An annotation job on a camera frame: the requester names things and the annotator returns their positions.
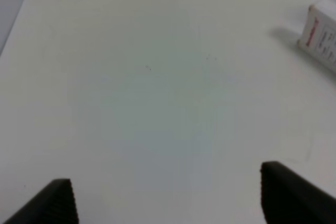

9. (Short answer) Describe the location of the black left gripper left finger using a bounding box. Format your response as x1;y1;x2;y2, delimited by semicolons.
5;178;79;223

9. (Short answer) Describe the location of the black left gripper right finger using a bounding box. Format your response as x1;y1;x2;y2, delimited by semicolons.
260;161;335;223

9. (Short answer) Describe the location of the white box with red label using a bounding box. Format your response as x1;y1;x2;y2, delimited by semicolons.
298;0;335;72

